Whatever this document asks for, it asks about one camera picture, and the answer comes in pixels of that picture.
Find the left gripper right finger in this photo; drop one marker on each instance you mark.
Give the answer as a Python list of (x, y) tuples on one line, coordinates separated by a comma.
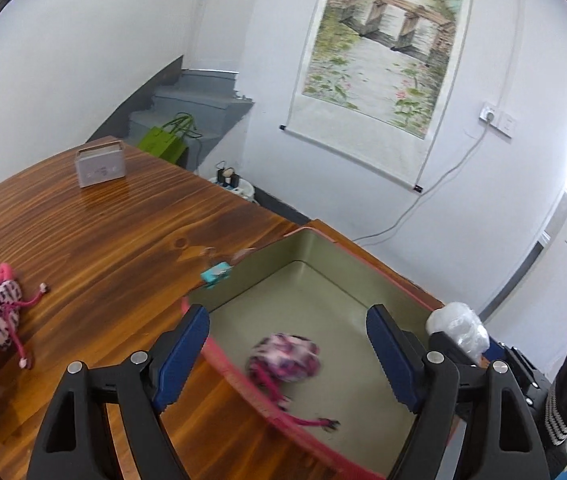
[(501, 439)]

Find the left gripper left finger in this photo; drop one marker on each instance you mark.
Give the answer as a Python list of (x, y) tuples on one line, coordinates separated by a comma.
[(75, 439)]

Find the clear plastic bag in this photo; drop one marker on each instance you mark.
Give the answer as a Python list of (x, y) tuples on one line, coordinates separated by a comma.
[(463, 327)]

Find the pink leopard plush pouch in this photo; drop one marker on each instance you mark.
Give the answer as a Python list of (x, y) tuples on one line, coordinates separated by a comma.
[(280, 359)]

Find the pink rimmed storage box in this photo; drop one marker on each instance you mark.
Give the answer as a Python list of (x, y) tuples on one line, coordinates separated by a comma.
[(309, 285)]

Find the teal binder clip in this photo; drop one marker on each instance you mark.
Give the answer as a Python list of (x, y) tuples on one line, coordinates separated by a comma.
[(216, 273)]

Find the grey tin box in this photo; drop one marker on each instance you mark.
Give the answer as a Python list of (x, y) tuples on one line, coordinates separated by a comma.
[(101, 163)]

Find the white bucket with bottles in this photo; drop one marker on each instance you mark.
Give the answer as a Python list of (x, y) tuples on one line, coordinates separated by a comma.
[(227, 177)]

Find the green shopping bag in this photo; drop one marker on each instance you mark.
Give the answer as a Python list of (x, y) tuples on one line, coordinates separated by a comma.
[(169, 141)]

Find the landscape scroll painting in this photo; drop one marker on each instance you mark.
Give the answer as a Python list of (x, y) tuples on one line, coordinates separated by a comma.
[(375, 79)]

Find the grey staircase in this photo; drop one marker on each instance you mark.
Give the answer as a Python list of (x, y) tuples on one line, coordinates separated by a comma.
[(209, 97)]

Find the white wall socket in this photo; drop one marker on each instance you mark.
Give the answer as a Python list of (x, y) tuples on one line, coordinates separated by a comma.
[(500, 121)]

